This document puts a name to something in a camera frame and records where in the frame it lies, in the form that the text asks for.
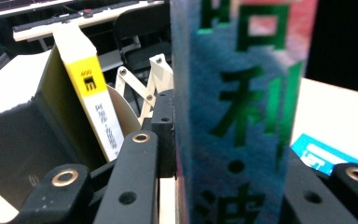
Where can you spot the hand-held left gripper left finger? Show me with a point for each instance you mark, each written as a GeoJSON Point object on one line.
{"type": "Point", "coordinates": [136, 174]}

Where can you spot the plain blue book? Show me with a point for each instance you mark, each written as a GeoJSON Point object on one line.
{"type": "Point", "coordinates": [317, 152]}

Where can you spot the white desk frame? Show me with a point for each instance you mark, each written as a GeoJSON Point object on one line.
{"type": "Point", "coordinates": [74, 23]}

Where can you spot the black chair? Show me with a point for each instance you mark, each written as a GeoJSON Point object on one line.
{"type": "Point", "coordinates": [143, 46]}

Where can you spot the yellow paperback book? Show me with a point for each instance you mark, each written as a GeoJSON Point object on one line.
{"type": "Point", "coordinates": [88, 87]}

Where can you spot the white expandable book rack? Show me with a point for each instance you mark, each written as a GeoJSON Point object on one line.
{"type": "Point", "coordinates": [136, 84]}

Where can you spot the black hardcover book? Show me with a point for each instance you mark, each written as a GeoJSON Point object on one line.
{"type": "Point", "coordinates": [18, 140]}

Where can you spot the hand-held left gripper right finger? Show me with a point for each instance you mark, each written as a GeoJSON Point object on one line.
{"type": "Point", "coordinates": [304, 199]}

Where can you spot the red and blue illustrated book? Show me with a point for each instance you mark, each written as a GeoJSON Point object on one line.
{"type": "Point", "coordinates": [230, 124]}

